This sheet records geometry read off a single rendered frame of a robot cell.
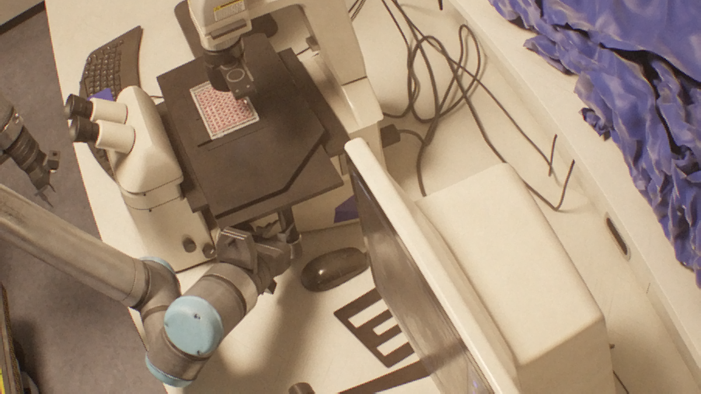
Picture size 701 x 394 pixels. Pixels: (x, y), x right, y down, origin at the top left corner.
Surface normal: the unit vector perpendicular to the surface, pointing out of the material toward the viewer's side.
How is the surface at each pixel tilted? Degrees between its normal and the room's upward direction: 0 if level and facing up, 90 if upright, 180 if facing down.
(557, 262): 6
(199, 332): 61
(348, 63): 90
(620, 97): 20
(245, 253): 65
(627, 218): 0
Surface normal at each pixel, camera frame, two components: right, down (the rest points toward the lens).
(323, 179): -0.11, -0.67
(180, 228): 0.40, 0.65
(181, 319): -0.33, 0.30
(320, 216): 0.15, 0.59
